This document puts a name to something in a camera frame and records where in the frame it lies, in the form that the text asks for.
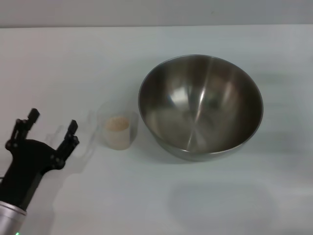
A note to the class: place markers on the white rice grains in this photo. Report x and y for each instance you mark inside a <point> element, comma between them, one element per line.
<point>117,123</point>

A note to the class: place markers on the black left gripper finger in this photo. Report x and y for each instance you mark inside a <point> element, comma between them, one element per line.
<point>69,142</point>
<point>23,126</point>

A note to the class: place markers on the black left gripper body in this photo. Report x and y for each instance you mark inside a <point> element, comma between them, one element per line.
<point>27,156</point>

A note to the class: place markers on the stainless steel mixing bowl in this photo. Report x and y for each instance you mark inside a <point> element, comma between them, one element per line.
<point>200,107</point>

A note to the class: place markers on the clear plastic measuring cup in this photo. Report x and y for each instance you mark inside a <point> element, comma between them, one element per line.
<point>133,127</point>

